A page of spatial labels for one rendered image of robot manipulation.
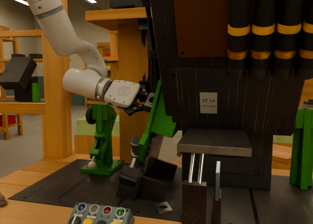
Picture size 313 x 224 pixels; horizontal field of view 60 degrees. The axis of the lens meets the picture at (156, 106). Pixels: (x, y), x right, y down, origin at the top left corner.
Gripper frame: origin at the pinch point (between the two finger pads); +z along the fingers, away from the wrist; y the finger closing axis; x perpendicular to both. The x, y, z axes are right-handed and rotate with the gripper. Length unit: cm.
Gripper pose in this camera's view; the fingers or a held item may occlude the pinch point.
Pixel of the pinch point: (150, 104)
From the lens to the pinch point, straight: 90.6
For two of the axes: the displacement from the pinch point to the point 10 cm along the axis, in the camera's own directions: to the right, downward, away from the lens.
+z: 9.4, 2.8, -2.0
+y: 3.5, -7.6, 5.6
